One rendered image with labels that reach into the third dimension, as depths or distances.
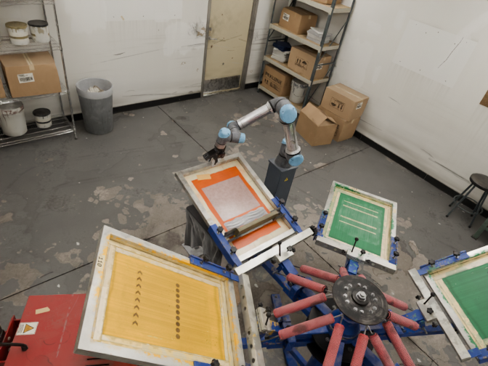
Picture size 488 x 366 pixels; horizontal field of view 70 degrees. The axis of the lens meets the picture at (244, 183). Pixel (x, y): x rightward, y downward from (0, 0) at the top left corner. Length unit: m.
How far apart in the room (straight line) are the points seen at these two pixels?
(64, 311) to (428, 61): 5.13
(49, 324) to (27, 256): 1.85
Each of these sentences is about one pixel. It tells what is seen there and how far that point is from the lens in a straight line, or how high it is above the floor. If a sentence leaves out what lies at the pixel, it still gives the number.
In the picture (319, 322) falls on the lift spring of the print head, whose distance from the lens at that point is 1.97.
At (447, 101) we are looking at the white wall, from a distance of 5.61.
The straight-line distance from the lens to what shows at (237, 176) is 2.69.
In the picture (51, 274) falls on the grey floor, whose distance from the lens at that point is 3.65.
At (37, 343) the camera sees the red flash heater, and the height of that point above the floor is 1.10.
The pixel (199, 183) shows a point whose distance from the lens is 2.56.
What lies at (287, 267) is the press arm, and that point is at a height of 1.06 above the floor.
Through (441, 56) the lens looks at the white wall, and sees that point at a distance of 5.59.
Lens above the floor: 2.82
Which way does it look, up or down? 38 degrees down
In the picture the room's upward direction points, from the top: 11 degrees clockwise
